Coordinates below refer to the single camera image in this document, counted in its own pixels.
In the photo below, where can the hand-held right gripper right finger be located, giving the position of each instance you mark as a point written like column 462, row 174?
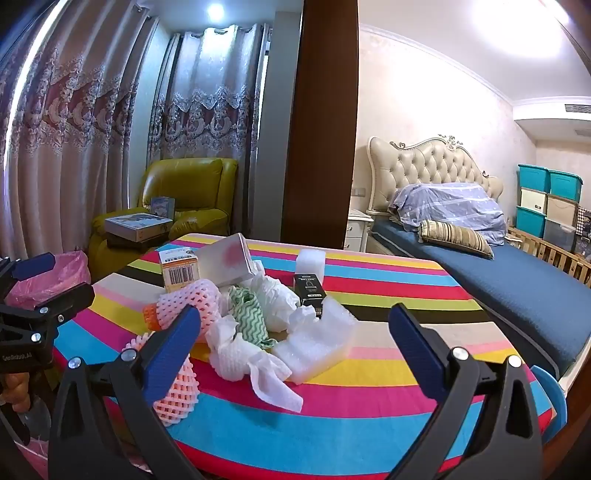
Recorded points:
column 415, row 344

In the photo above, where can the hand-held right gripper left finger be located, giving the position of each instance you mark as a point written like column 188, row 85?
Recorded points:
column 176, row 344

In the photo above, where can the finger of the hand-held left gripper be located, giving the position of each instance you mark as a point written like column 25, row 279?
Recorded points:
column 69, row 297
column 34, row 266

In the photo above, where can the person's left hand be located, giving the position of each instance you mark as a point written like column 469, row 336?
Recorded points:
column 16, row 390

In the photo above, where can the pink plastic bag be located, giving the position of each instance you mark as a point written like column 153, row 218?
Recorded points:
column 69, row 272

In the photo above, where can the orange foam fruit net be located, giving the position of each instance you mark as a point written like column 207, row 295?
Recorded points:
column 151, row 316

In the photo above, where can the pink foam fruit net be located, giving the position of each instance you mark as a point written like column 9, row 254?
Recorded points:
column 178, row 392
column 194, row 295

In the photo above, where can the rainbow striped tablecloth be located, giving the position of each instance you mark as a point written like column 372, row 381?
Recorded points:
column 369, row 323

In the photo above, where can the white crumpled tissue paper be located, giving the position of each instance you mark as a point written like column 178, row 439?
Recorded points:
column 226, row 355

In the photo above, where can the orange barcode carton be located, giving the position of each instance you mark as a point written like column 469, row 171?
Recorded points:
column 178, row 272

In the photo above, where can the green wavy patterned cloth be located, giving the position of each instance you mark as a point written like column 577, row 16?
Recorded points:
column 247, row 318

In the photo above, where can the dark flat box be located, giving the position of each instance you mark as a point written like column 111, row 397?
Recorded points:
column 122, row 242

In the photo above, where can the white box with pink print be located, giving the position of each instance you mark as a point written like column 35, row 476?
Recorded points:
column 226, row 263

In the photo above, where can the white bubble wrap sheet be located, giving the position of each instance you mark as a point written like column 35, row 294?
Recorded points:
column 318, row 346

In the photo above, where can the large flat cardboard box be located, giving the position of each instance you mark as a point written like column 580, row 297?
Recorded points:
column 138, row 224

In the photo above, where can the flat white paper tissue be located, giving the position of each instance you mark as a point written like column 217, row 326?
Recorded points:
column 272, row 383

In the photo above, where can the white plastic bag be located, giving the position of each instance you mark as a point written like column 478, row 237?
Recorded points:
column 277, row 300

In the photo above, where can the gold striped cushion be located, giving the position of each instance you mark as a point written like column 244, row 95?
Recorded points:
column 455, row 237

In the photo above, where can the small black box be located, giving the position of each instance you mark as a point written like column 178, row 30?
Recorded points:
column 309, row 290

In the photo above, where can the bed with blue sheet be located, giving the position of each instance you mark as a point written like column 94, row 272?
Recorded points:
column 521, row 286

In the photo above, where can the white nightstand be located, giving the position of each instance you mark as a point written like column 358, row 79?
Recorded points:
column 358, row 230

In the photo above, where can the small blue picture box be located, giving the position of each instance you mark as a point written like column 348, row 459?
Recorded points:
column 162, row 206

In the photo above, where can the white foam block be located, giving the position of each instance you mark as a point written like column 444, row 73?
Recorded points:
column 310, row 263

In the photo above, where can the light blue duvet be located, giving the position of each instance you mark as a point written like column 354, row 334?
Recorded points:
column 455, row 205

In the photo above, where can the wide lace patterned curtain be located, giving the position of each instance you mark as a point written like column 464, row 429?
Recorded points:
column 69, row 115

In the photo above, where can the yellow leather armchair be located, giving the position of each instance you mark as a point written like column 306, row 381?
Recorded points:
column 194, row 184

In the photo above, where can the teal storage bin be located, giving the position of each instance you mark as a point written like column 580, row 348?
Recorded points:
column 530, row 222
column 533, row 177
column 565, row 185

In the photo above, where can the grey clear storage bin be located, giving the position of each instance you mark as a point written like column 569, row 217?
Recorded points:
column 558, row 235

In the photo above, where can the cream tufted headboard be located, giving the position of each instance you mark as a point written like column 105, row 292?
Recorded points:
column 429, row 159

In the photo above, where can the cream storage bin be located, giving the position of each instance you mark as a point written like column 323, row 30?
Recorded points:
column 533, row 200

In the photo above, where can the beige storage bin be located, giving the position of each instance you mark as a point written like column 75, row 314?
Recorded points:
column 562, row 210

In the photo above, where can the brown wooden pillar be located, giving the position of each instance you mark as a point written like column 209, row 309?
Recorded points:
column 321, row 115

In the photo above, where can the narrow lace patterned curtain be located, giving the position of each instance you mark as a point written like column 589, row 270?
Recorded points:
column 212, row 92

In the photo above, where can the ceiling air vent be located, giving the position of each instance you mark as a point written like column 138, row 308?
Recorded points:
column 578, row 109

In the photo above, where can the round ceiling light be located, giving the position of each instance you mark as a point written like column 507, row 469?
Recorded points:
column 215, row 11

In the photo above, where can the wall switch plate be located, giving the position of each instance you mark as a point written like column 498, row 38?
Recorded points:
column 358, row 191

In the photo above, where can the wooden crib rail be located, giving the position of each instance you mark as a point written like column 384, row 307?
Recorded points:
column 558, row 256

